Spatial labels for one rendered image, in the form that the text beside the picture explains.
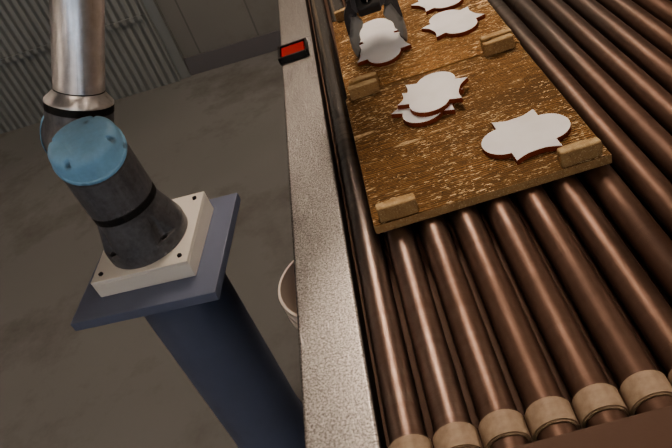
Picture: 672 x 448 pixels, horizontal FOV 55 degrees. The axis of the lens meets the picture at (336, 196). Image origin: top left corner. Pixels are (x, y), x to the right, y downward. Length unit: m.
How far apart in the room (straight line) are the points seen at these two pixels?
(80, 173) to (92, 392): 1.48
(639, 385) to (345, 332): 0.34
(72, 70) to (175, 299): 0.41
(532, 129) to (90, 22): 0.72
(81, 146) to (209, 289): 0.30
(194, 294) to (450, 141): 0.49
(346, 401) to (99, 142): 0.55
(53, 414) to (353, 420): 1.83
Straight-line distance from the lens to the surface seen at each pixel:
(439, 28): 1.43
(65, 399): 2.51
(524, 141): 1.01
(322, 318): 0.87
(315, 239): 1.00
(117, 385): 2.41
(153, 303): 1.12
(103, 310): 1.18
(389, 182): 1.02
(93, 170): 1.06
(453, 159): 1.03
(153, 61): 4.36
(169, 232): 1.14
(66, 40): 1.16
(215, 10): 4.18
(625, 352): 0.76
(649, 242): 0.87
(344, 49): 1.50
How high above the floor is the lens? 1.53
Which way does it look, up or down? 35 degrees down
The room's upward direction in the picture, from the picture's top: 22 degrees counter-clockwise
